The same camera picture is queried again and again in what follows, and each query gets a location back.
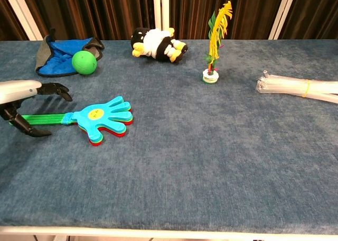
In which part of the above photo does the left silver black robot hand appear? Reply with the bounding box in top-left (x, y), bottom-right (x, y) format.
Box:
top-left (0, 79), bottom-right (73, 138)

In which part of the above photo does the blue hand clapper green handle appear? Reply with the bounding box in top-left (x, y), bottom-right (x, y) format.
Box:
top-left (9, 96), bottom-right (134, 147)

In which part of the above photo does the blue cloth bag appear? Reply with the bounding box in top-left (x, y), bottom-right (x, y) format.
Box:
top-left (35, 28), bottom-right (105, 77)

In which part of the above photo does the green ball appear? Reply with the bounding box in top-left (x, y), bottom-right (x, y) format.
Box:
top-left (71, 50), bottom-right (98, 76)

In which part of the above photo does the dark brown curtain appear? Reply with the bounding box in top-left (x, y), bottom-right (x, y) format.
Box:
top-left (0, 0), bottom-right (338, 41)

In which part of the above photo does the black white yellow plush toy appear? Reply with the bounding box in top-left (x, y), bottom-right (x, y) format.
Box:
top-left (130, 27), bottom-right (189, 64)

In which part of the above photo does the blue felt table mat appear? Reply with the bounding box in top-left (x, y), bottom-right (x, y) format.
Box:
top-left (0, 39), bottom-right (338, 235)

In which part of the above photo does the yellow feather shuttlecock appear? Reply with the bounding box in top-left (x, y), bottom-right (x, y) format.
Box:
top-left (202, 1), bottom-right (233, 85)

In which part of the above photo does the bundle of clear plastic straws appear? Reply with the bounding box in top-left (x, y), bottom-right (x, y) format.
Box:
top-left (255, 69), bottom-right (338, 105)

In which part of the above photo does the yellow rubber band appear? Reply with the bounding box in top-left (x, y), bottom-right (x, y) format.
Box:
top-left (302, 79), bottom-right (311, 98)

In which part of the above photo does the white frame post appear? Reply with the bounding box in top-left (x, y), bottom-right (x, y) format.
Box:
top-left (268, 0), bottom-right (299, 40)
top-left (1, 0), bottom-right (43, 41)
top-left (153, 0), bottom-right (171, 36)

